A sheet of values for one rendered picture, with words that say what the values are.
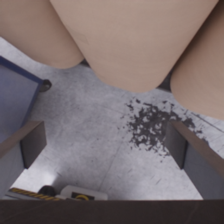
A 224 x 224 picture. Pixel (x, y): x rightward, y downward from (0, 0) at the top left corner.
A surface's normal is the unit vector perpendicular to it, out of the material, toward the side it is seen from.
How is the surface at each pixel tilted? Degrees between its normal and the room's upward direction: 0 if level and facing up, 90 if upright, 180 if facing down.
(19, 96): 0
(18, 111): 0
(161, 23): 90
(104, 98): 0
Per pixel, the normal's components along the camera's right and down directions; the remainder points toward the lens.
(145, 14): -0.19, 0.98
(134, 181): -0.11, -0.11
